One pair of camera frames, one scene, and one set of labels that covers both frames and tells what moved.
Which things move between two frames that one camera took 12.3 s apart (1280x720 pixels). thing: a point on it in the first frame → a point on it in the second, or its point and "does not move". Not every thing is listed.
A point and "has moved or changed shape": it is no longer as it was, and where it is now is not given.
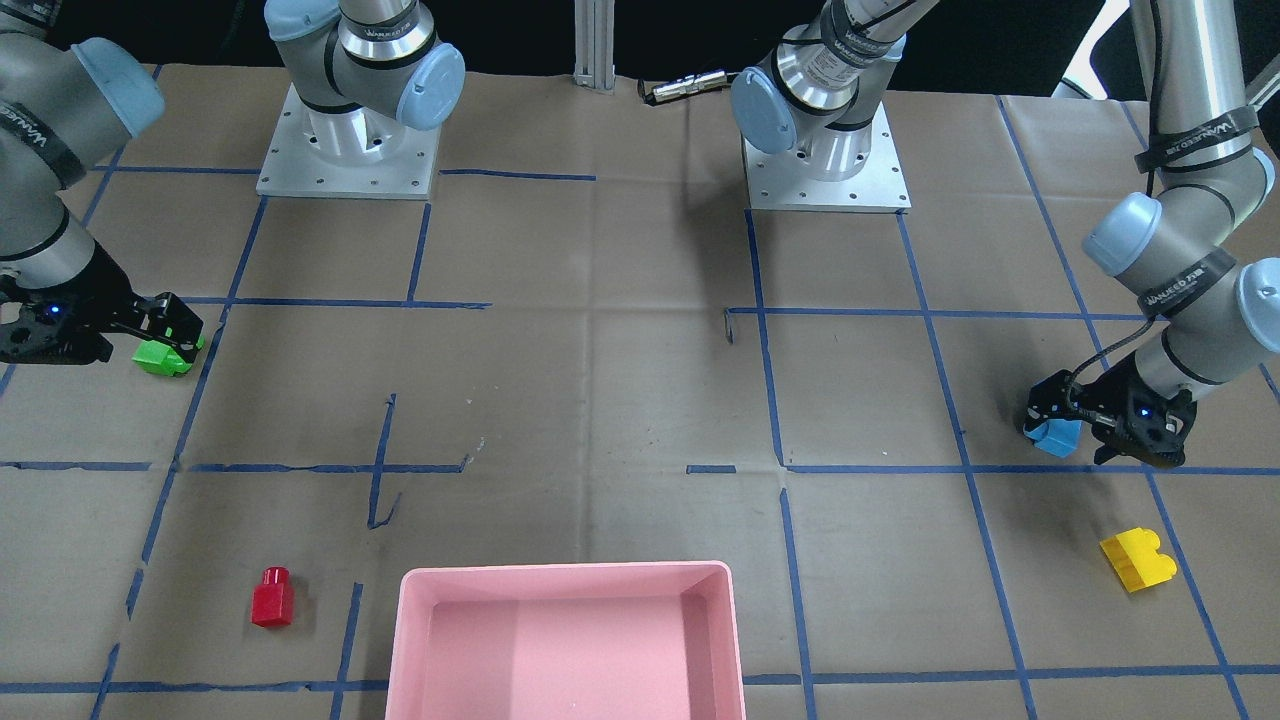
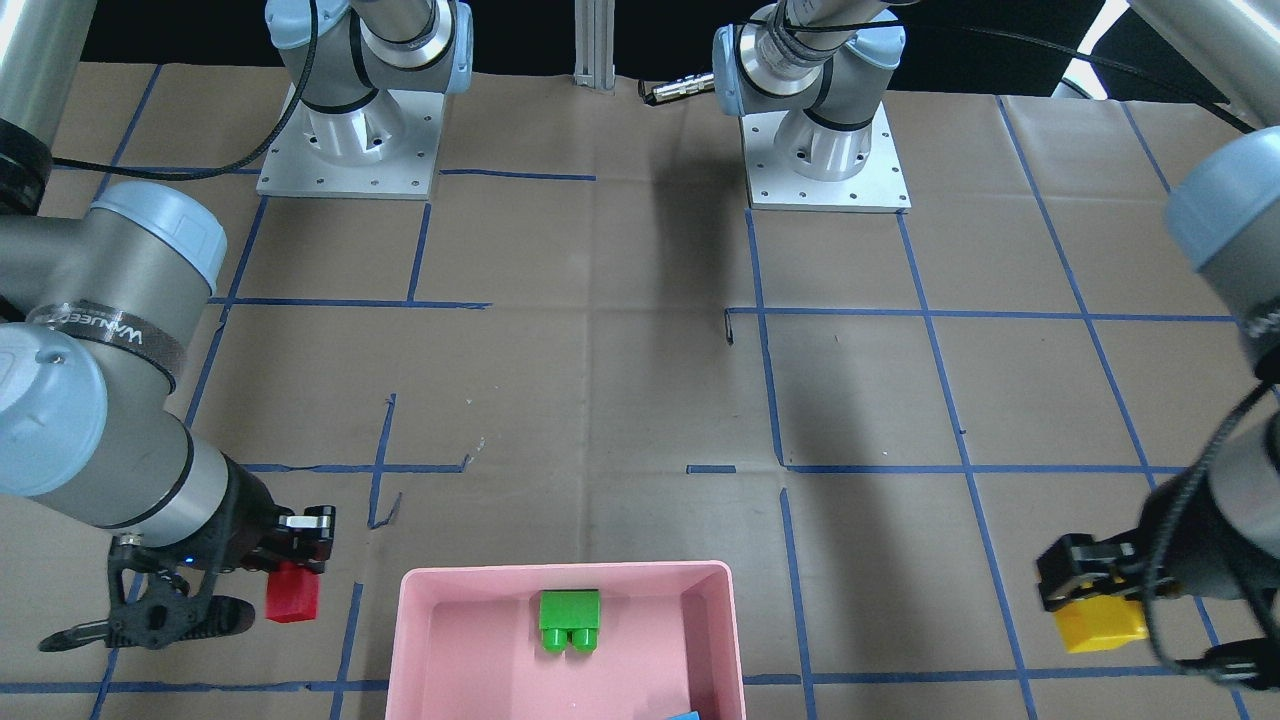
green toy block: x=160 y=358 has moved or changed shape
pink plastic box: x=573 y=641 does not move
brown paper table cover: x=585 y=347 does not move
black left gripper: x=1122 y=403 → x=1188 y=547
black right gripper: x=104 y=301 → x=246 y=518
